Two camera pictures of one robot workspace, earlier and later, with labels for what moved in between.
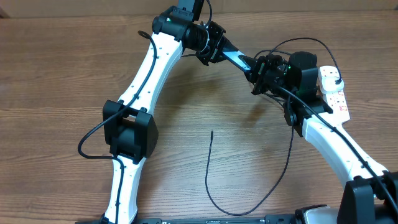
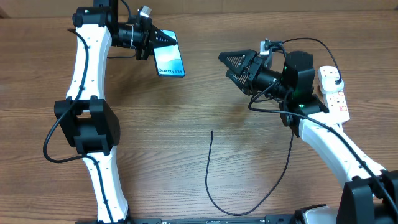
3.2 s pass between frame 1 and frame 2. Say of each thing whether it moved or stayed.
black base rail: stayed
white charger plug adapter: stayed
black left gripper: moved
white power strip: stayed
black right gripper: moved
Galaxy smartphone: moved
